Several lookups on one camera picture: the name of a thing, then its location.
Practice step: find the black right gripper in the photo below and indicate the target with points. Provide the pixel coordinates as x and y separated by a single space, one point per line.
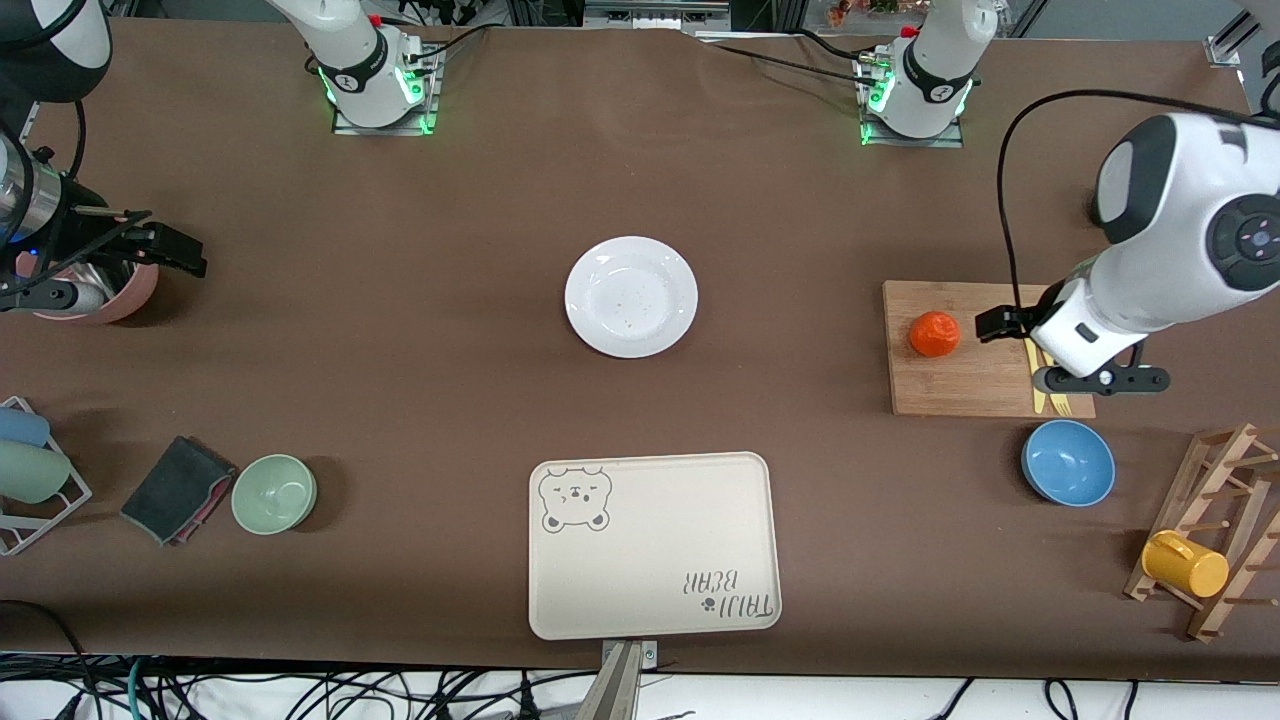
78 233

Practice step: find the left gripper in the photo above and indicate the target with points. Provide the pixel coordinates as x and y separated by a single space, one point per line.
1004 322

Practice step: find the orange fruit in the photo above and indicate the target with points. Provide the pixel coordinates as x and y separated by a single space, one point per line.
934 334

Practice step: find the white round plate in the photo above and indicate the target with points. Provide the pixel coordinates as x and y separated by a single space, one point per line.
630 297

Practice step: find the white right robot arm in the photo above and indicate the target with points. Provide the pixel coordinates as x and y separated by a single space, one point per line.
350 60

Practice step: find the pink bowl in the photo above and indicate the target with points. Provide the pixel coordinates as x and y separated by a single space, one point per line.
135 295

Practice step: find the wooden cutting board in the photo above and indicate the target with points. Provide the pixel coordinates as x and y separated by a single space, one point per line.
960 385

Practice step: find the yellow plastic knife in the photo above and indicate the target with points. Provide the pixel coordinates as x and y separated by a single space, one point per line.
1038 402

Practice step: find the yellow plastic fork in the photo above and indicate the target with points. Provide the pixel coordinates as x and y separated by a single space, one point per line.
1060 405

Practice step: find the blue bowl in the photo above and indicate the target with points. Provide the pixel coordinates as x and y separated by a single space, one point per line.
1068 463

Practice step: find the blue cup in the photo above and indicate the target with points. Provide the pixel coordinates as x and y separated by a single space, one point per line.
22 427

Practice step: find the dark grey folded cloth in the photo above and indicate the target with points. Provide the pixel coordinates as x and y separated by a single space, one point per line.
170 485

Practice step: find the wooden mug rack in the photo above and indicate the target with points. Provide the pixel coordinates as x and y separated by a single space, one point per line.
1215 470

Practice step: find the pink folded cloth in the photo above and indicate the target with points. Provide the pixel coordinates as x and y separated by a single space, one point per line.
215 505

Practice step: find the pale green cup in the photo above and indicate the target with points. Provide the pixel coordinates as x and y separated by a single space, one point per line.
30 472

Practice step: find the pale green bowl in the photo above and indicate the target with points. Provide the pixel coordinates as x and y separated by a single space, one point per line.
273 494

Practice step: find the yellow mug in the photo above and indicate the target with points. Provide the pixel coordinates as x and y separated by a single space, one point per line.
1185 566

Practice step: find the orange red decoration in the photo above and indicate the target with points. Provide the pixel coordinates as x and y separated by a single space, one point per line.
865 10

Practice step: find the beige bear print tray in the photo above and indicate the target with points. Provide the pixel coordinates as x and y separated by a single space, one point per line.
655 545

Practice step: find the grey metal device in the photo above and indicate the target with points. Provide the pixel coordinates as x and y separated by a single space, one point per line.
655 14

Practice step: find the metal table corner bracket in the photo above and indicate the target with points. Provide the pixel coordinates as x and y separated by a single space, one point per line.
1220 50

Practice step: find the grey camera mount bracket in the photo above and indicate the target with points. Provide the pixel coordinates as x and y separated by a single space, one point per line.
618 685

